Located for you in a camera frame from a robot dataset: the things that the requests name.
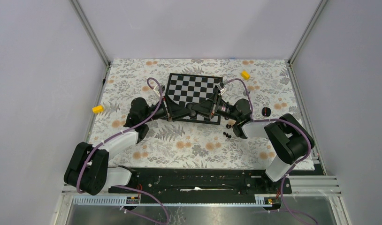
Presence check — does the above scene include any yellow block right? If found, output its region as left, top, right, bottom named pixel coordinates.
left=241, top=71, right=250, bottom=80

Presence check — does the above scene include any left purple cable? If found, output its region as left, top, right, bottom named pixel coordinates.
left=76, top=77, right=171, bottom=225

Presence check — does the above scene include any black earbud pair lower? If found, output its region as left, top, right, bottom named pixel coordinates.
left=223, top=132, right=232, bottom=138

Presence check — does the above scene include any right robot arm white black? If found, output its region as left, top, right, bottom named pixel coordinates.
left=187, top=93, right=314, bottom=193

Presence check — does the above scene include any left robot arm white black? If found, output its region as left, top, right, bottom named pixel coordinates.
left=63, top=97, right=197, bottom=195

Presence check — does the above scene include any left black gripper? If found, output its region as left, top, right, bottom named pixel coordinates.
left=143, top=94, right=191, bottom=123

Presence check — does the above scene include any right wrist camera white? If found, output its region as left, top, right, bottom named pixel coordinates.
left=216, top=83, right=227, bottom=95

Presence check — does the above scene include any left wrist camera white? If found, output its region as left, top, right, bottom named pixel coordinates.
left=153, top=85, right=165, bottom=97

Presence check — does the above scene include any black white checkerboard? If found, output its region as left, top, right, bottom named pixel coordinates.
left=164, top=73, right=223, bottom=125

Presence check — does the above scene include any yellow block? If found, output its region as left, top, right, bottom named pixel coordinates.
left=92, top=105, right=104, bottom=114
left=241, top=71, right=250, bottom=80

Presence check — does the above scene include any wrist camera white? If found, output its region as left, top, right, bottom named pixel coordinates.
left=216, top=83, right=227, bottom=95
left=153, top=85, right=165, bottom=97

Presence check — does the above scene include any black earbud charging case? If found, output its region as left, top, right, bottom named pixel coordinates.
left=261, top=107, right=271, bottom=117

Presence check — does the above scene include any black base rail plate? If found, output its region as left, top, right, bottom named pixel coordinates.
left=127, top=167, right=292, bottom=204

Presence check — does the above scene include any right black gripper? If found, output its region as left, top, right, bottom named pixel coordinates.
left=191, top=92, right=239, bottom=122

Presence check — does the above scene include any floral patterned table mat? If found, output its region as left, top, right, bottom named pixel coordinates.
left=88, top=59, right=312, bottom=170

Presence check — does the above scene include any yellow block left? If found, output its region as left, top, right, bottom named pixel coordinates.
left=92, top=105, right=104, bottom=114

